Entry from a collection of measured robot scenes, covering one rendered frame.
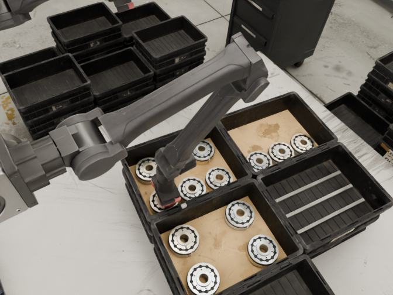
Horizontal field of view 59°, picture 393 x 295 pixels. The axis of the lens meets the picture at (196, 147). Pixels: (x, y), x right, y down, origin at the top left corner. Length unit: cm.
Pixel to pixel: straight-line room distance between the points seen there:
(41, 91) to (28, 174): 162
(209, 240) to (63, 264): 52
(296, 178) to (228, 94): 70
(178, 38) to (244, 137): 120
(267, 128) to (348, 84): 181
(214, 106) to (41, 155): 41
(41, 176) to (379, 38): 364
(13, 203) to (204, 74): 40
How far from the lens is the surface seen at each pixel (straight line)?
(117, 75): 239
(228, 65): 70
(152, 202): 125
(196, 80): 68
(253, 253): 121
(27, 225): 148
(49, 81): 227
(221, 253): 122
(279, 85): 194
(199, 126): 88
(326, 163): 151
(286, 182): 140
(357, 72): 342
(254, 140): 148
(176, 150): 95
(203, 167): 137
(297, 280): 125
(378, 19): 426
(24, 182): 62
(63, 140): 64
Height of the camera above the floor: 197
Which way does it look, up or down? 53 degrees down
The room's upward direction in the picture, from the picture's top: 6 degrees clockwise
